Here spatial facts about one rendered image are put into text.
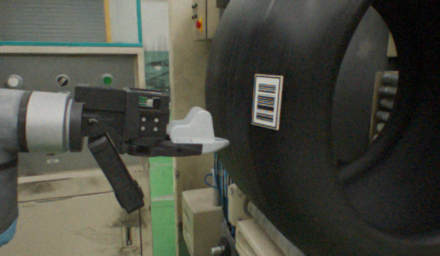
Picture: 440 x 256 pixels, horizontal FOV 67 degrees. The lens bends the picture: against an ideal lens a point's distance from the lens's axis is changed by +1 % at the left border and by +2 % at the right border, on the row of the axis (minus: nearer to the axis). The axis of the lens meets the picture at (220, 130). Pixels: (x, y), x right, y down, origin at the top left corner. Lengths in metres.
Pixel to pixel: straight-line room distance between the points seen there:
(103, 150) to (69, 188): 0.65
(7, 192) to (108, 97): 0.16
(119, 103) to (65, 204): 0.69
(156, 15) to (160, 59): 1.13
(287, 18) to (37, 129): 0.31
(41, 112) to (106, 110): 0.07
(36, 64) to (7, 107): 0.64
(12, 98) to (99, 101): 0.09
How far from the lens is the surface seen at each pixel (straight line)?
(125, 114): 0.44
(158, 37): 9.49
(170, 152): 0.43
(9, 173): 0.47
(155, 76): 9.42
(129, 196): 0.46
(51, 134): 0.43
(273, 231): 0.69
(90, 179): 1.07
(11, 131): 0.43
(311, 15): 0.40
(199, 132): 0.45
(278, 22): 0.41
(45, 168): 1.12
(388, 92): 1.08
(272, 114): 0.38
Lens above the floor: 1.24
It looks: 12 degrees down
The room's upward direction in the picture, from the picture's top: straight up
